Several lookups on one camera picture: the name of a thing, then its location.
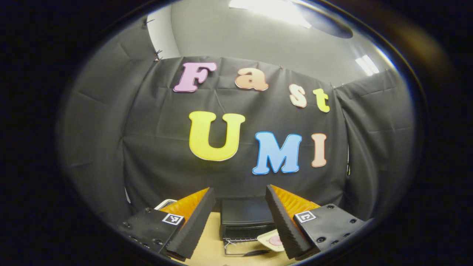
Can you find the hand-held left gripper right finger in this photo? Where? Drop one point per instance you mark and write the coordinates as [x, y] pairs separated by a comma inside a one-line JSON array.
[[284, 225]]

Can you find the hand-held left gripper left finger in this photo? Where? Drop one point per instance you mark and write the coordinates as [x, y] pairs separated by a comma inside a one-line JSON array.
[[194, 225]]

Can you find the pink ham slice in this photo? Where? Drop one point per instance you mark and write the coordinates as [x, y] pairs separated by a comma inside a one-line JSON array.
[[276, 241]]

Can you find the cream square plate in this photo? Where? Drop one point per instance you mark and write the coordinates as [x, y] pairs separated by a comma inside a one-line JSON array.
[[266, 238]]

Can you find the black electric oven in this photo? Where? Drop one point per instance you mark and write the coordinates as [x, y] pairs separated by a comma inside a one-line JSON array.
[[244, 212]]

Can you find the white kitchen appliance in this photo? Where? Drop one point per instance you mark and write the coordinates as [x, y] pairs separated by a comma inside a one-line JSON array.
[[166, 204]]

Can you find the black backdrop cloth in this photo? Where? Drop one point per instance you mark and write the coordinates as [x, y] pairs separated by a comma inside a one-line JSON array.
[[159, 129]]

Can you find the small ceiling light panel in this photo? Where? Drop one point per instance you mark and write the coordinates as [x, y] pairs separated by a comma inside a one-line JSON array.
[[367, 65]]

